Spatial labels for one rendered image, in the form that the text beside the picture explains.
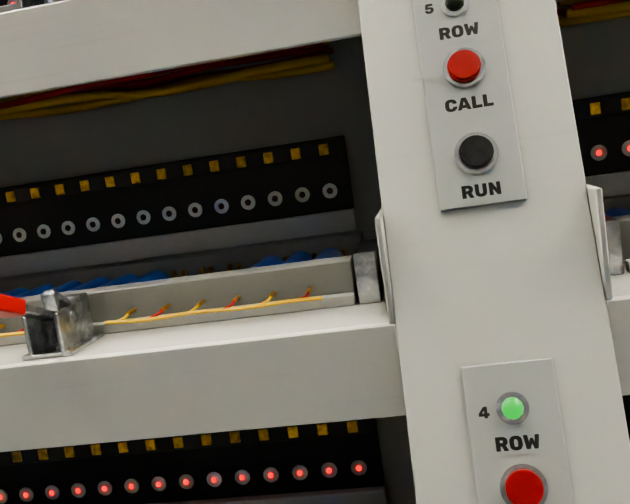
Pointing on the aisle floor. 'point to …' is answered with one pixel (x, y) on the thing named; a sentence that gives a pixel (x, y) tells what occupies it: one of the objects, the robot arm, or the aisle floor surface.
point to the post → (494, 262)
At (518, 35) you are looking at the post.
